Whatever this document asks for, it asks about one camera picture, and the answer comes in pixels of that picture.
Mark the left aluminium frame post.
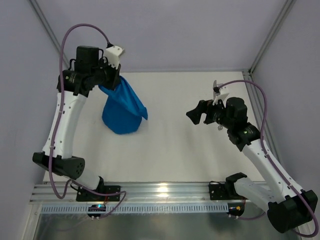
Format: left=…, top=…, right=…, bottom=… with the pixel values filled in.
left=27, top=0, right=61, bottom=56

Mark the black connector box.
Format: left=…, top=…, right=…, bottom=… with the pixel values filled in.
left=227, top=205, right=245, bottom=218
left=87, top=203, right=106, bottom=219

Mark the aluminium front rail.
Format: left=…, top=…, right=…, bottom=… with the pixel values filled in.
left=28, top=181, right=273, bottom=204

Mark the silver table knife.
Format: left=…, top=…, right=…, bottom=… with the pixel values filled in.
left=212, top=80, right=220, bottom=100

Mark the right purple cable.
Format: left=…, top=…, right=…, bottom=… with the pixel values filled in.
left=219, top=79, right=317, bottom=237

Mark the right aluminium frame post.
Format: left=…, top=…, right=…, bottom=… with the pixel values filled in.
left=248, top=0, right=296, bottom=75

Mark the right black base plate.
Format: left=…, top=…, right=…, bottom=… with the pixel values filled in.
left=208, top=181, right=231, bottom=201

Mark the purple cable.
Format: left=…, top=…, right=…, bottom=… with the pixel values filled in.
left=219, top=79, right=317, bottom=237
left=47, top=22, right=127, bottom=221

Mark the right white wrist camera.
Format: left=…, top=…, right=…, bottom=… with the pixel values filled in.
left=212, top=85, right=230, bottom=105

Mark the right aluminium side rail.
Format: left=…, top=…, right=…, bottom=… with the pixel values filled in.
left=245, top=83, right=280, bottom=160

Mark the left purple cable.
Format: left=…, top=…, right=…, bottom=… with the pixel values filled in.
left=47, top=22, right=127, bottom=221

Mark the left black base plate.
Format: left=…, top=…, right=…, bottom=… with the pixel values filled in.
left=76, top=185, right=121, bottom=202

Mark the aluminium frame post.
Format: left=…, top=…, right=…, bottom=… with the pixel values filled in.
left=248, top=0, right=296, bottom=75
left=27, top=0, right=61, bottom=56

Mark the slotted grey cable duct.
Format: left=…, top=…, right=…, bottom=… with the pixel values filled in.
left=40, top=202, right=229, bottom=214

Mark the right black connector box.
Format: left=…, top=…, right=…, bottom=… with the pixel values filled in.
left=227, top=205, right=245, bottom=218

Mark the blue cloth napkin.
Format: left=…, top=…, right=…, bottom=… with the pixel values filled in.
left=98, top=76, right=148, bottom=135

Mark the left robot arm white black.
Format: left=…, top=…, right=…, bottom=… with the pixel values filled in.
left=32, top=44, right=125, bottom=196

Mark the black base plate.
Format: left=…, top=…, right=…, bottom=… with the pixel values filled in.
left=76, top=185, right=121, bottom=202
left=208, top=181, right=231, bottom=201

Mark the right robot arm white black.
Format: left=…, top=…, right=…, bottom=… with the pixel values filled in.
left=186, top=97, right=318, bottom=233

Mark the left black connector box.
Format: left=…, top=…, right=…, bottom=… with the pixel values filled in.
left=87, top=203, right=106, bottom=219

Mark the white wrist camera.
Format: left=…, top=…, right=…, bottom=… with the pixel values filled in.
left=103, top=45, right=125, bottom=70
left=212, top=85, right=230, bottom=105

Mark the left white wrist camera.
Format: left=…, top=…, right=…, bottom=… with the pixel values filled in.
left=103, top=45, right=125, bottom=70

